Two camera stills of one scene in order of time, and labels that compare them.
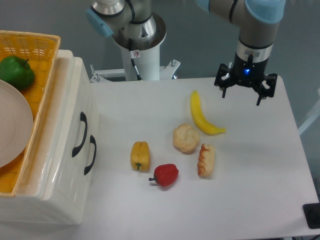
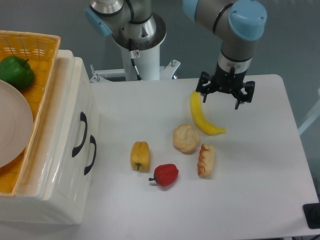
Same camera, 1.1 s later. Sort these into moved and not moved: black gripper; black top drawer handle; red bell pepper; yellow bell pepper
Moved: black gripper
Not moved: black top drawer handle; yellow bell pepper; red bell pepper
